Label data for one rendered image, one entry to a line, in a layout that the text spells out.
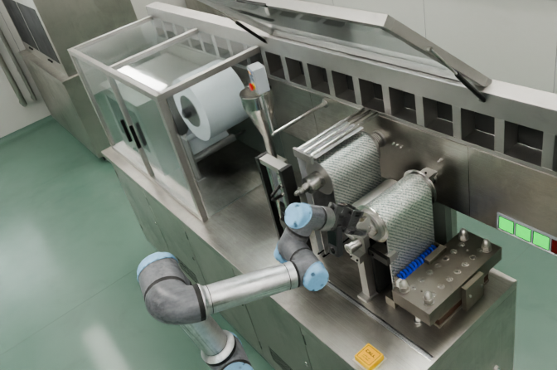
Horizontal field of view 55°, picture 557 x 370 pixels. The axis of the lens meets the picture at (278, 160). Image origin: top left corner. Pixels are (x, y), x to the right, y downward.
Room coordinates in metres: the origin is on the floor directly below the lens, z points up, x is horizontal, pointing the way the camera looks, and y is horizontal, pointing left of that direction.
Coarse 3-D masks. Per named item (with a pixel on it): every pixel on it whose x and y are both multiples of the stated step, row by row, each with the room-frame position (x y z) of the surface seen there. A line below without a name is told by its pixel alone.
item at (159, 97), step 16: (112, 32) 3.23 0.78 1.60; (192, 32) 2.85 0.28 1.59; (256, 48) 2.36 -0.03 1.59; (96, 64) 2.71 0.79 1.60; (224, 64) 2.26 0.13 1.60; (112, 80) 2.59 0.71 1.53; (128, 80) 2.35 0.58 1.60; (192, 80) 2.18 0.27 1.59; (160, 96) 2.10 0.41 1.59; (96, 112) 3.10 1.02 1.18; (160, 112) 2.10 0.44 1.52; (128, 128) 2.61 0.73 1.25; (112, 144) 3.09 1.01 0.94; (176, 144) 2.09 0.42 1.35; (128, 160) 2.86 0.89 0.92; (144, 160) 2.59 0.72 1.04; (192, 192) 2.09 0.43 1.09; (192, 208) 2.18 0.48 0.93
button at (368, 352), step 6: (366, 348) 1.14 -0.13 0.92; (372, 348) 1.14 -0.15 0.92; (360, 354) 1.13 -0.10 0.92; (366, 354) 1.12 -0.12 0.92; (372, 354) 1.11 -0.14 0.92; (378, 354) 1.11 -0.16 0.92; (360, 360) 1.11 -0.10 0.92; (366, 360) 1.10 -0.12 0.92; (372, 360) 1.09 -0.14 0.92; (378, 360) 1.09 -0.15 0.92; (366, 366) 1.08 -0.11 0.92; (372, 366) 1.08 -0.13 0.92
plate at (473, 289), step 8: (480, 272) 1.25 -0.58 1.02; (472, 280) 1.23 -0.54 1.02; (480, 280) 1.24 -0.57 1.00; (464, 288) 1.21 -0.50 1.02; (472, 288) 1.21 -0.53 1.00; (480, 288) 1.24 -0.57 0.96; (464, 296) 1.20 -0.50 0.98; (472, 296) 1.21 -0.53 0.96; (480, 296) 1.23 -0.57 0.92; (464, 304) 1.20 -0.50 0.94; (472, 304) 1.21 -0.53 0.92
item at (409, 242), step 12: (420, 216) 1.41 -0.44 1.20; (432, 216) 1.44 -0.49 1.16; (408, 228) 1.37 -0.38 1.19; (420, 228) 1.41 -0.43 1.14; (432, 228) 1.44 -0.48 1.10; (396, 240) 1.34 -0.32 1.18; (408, 240) 1.37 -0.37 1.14; (420, 240) 1.40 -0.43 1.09; (432, 240) 1.43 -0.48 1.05; (408, 252) 1.37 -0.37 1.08; (420, 252) 1.40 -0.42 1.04; (396, 264) 1.34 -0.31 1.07; (408, 264) 1.36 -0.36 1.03
